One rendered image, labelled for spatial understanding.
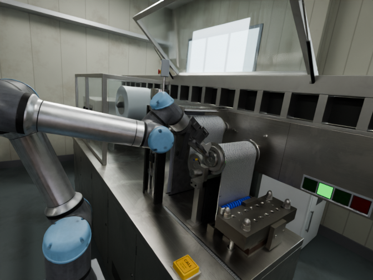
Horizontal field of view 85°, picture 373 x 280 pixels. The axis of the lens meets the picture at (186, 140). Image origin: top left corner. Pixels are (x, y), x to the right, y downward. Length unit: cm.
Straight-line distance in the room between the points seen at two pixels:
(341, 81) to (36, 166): 110
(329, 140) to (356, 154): 10
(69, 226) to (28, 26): 387
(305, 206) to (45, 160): 210
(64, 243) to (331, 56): 287
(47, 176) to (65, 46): 375
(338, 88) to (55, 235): 109
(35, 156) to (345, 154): 108
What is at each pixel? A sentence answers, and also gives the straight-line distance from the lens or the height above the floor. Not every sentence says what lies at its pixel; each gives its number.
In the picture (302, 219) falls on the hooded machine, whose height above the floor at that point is 45.
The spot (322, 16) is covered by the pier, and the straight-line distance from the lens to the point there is 293.
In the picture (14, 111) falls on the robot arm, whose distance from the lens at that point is 56.
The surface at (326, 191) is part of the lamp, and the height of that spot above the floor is 119.
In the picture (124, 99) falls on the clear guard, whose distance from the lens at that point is 169.
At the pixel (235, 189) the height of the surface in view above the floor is 110.
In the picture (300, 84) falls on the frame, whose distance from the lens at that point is 108.
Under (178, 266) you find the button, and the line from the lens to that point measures 86.
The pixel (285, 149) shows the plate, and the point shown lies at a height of 131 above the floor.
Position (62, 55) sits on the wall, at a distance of 434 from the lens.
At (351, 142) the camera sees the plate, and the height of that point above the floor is 141.
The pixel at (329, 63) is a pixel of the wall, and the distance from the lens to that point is 292.
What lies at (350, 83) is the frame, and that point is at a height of 163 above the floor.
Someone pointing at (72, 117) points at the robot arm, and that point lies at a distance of 55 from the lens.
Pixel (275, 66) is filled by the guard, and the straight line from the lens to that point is 115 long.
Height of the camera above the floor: 154
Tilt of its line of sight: 14 degrees down
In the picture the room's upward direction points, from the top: 6 degrees clockwise
